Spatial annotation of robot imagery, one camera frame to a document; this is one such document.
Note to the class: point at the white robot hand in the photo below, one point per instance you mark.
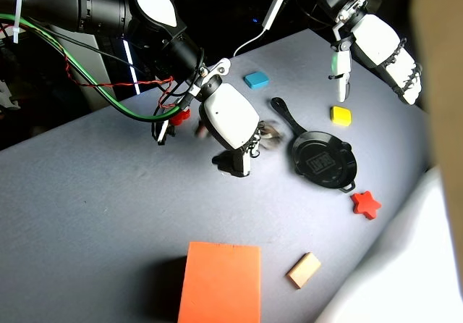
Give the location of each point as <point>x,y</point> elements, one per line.
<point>376,40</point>
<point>228,116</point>

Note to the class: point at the brown meat chunk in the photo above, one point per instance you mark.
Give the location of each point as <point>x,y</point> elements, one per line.
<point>269,130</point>

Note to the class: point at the black cast iron pan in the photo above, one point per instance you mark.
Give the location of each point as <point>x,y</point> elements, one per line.
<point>323,162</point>

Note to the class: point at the blue block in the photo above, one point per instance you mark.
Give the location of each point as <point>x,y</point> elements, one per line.
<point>256,80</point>

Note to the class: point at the yellow block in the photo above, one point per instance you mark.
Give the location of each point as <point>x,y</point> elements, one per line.
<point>341,116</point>

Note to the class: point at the red star block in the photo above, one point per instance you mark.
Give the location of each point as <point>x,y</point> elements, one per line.
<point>365,204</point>

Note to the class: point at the grey table cloth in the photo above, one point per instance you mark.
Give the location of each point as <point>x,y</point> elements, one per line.
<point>108,229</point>

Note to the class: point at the large orange block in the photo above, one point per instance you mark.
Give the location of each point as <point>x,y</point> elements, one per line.
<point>220,287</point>

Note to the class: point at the tan wooden block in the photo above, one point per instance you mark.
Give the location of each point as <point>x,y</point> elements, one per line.
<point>304,270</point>

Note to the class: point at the white backdrop sheet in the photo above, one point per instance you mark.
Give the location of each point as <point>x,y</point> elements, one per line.
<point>408,265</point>

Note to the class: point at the tan blurred post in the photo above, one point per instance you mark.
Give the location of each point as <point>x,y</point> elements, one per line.
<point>445,66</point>

